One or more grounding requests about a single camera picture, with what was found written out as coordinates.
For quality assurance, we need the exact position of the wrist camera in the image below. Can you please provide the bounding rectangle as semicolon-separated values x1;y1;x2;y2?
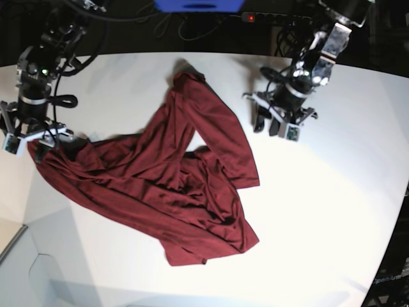
2;133;26;157
278;123;301;142

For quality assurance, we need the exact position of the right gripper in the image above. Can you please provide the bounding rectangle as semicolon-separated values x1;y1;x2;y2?
1;101;73;163

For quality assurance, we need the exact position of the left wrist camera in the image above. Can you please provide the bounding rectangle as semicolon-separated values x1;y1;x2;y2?
278;123;301;142

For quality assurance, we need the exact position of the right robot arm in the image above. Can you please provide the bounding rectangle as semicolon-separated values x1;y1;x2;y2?
1;6;96;163

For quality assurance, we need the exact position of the blue box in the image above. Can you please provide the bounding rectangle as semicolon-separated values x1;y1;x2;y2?
154;0;245;13

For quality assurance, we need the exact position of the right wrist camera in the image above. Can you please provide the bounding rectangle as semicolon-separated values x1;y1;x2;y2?
2;133;26;157

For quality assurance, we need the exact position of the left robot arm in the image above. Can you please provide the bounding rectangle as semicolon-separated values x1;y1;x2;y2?
244;1;373;141

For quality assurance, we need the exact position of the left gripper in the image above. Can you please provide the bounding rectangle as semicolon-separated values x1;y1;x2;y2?
242;91;318;137

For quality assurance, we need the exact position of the black power strip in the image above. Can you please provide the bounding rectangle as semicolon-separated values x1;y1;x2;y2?
241;12;311;26

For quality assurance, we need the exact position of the dark red t-shirt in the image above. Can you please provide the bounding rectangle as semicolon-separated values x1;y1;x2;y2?
36;69;259;266

